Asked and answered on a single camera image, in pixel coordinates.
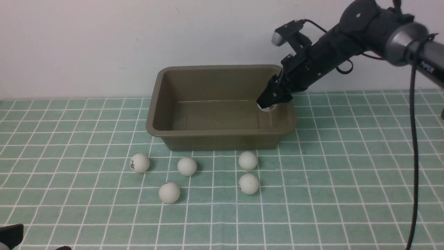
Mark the white ball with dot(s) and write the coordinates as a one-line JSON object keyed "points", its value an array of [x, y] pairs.
{"points": [[248, 184], [169, 193], [248, 160], [267, 109], [187, 166]]}

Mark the green checked tablecloth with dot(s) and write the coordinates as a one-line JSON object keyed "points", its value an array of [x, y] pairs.
{"points": [[343, 180]]}

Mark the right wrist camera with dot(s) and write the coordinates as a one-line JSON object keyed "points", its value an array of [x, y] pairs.
{"points": [[291, 33]]}

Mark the white ball logo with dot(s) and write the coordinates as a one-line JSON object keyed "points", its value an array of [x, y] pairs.
{"points": [[140, 163]]}

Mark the olive brown plastic bin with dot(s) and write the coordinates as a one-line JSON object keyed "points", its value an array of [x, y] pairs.
{"points": [[213, 107]]}

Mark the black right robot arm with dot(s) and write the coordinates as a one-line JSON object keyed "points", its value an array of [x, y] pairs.
{"points": [[395, 37]]}

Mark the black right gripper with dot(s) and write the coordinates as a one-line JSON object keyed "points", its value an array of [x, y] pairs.
{"points": [[331, 52]]}

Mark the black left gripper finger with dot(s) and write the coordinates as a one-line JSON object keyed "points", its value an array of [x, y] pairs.
{"points": [[65, 247], [11, 236]]}

